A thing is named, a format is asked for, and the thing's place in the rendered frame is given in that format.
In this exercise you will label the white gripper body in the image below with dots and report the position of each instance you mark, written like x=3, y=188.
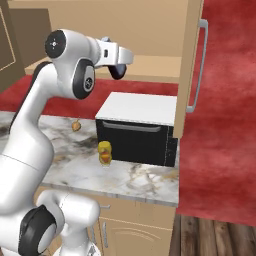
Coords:
x=125, y=56

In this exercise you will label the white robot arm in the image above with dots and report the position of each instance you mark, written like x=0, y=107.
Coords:
x=30, y=150

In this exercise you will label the small brown condiment bottle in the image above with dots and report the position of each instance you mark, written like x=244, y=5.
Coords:
x=76, y=125

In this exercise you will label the yellow mustard bottle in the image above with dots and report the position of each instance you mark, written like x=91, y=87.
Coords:
x=105, y=152

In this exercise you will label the tan cabinet door with panel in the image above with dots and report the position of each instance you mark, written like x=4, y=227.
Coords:
x=10, y=43

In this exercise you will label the tan base cabinet door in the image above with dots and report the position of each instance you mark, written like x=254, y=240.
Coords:
x=140, y=238

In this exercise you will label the black microwave with white top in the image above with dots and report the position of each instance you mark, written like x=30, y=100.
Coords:
x=140, y=130

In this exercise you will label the tan drawer front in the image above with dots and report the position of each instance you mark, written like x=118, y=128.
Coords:
x=143, y=208

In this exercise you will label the open tan wall cabinet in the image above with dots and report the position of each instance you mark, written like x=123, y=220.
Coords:
x=143, y=30

